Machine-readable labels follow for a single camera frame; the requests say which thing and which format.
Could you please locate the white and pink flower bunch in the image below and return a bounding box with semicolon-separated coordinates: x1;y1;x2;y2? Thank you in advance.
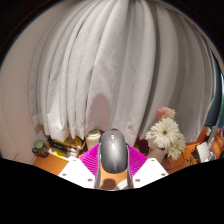
144;106;187;161

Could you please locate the white pleated curtain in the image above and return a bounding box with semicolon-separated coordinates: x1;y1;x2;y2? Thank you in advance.
28;0;218;148

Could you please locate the thin black book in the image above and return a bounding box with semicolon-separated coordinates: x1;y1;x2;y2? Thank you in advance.
47;137;76;149

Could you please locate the dark mug green inside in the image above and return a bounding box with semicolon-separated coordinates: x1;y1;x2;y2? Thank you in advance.
31;139;50;158

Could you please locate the dark grey computer mouse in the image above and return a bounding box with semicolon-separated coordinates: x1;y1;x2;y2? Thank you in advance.
99;129;129;174

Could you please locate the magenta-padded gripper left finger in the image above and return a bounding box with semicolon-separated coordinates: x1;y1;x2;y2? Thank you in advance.
57;143;102;190

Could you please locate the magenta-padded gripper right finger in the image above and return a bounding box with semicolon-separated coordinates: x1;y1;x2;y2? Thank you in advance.
126;143;170;189

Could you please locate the thick black book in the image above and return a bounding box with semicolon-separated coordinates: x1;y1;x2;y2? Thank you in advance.
49;143;79;154

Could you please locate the yellow covered book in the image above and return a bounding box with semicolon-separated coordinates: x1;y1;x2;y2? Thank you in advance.
63;134;84;149

